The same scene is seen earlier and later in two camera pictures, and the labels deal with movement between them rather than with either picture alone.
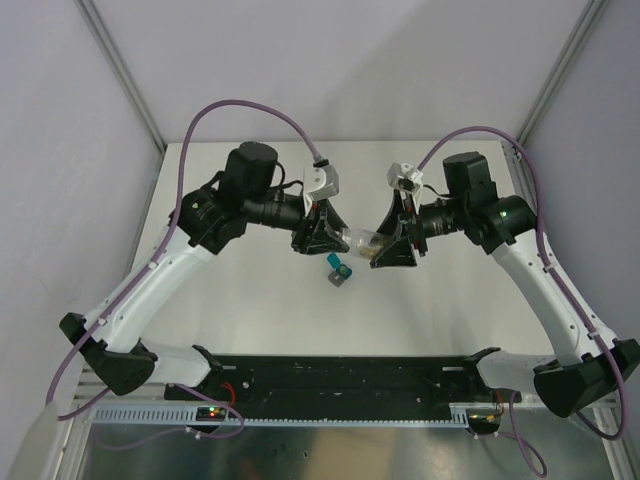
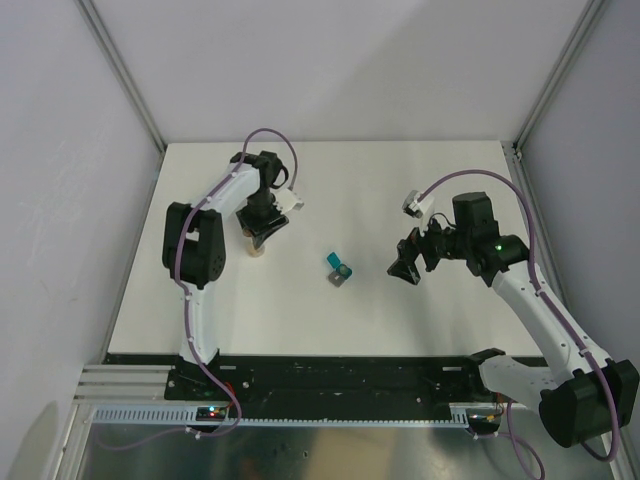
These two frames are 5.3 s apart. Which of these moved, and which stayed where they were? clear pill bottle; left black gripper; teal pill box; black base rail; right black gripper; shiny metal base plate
Moved: clear pill bottle; left black gripper; right black gripper
Stayed: shiny metal base plate; teal pill box; black base rail
